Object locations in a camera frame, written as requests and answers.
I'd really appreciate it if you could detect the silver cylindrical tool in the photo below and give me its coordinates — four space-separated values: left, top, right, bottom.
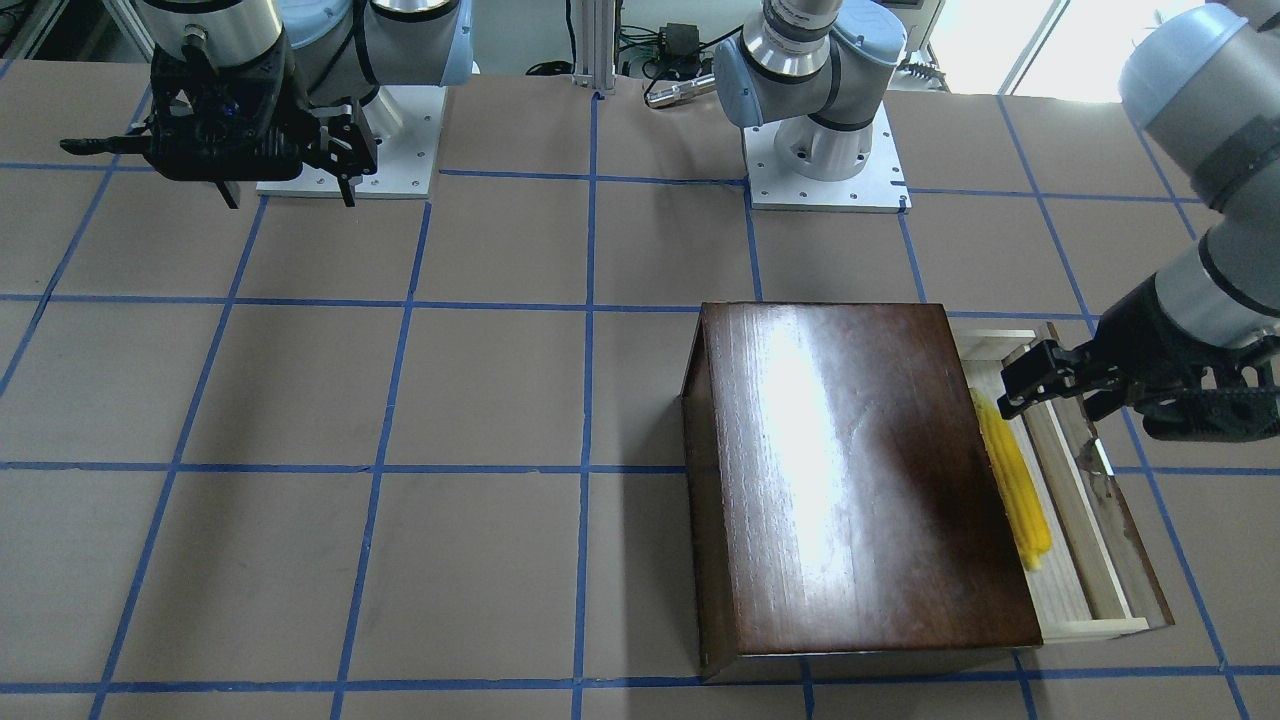
643 74 716 110

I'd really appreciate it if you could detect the black power adapter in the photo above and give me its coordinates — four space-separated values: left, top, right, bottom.
657 23 701 61

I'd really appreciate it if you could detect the yellow corn cob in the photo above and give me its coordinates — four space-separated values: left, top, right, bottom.
968 387 1052 571

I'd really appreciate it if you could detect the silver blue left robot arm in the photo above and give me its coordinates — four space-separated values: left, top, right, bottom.
997 1 1279 443

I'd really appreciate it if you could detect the light wood drawer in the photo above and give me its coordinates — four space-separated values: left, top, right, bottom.
950 322 1175 643

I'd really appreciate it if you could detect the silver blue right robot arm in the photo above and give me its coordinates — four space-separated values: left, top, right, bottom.
60 1 474 208

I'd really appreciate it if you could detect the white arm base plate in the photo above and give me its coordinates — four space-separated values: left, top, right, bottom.
742 104 913 214
256 85 448 201

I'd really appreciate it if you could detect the aluminium frame post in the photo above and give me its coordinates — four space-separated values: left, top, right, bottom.
568 1 621 99

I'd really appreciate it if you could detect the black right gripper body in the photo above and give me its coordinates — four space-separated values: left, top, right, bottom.
128 33 378 181

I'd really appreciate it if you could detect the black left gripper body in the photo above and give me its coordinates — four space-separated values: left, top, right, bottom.
1076 277 1279 442

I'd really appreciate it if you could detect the dark brown wooden cabinet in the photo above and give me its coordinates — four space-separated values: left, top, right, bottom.
680 302 1043 683

